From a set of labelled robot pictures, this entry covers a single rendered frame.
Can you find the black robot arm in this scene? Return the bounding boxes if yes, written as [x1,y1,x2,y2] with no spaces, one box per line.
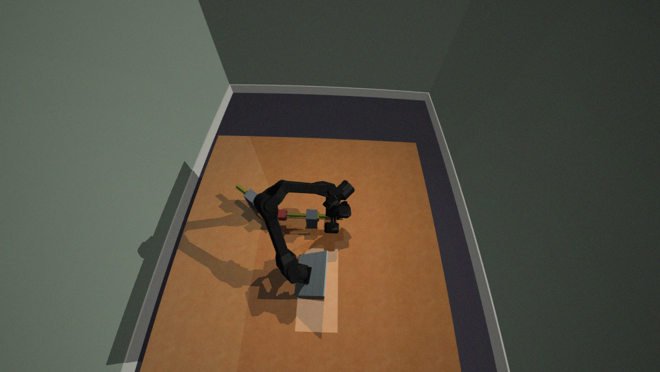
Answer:
[254,180,355,284]

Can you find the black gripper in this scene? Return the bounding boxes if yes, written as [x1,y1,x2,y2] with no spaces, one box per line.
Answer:
[324,208,340,234]

